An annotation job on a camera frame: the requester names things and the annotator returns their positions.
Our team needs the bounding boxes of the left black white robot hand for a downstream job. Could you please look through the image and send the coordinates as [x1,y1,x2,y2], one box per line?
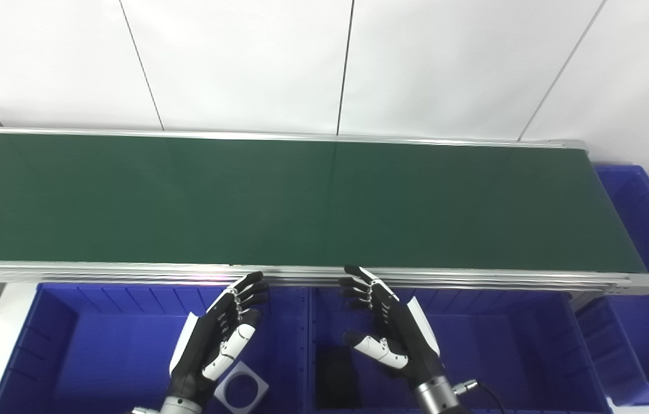
[168,271,270,403]

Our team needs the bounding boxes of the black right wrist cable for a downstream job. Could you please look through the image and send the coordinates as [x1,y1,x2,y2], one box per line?
[454,378,507,414]

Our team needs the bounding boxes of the white square part round hole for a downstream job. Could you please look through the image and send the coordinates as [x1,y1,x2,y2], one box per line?
[213,359,270,410]

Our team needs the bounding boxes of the green conveyor belt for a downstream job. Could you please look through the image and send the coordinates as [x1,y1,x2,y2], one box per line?
[0,126,649,297]

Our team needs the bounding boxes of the black block part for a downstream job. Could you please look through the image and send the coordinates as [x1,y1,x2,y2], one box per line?
[316,345,362,410]

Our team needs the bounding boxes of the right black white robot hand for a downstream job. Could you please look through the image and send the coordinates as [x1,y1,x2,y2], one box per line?
[339,264,446,390]

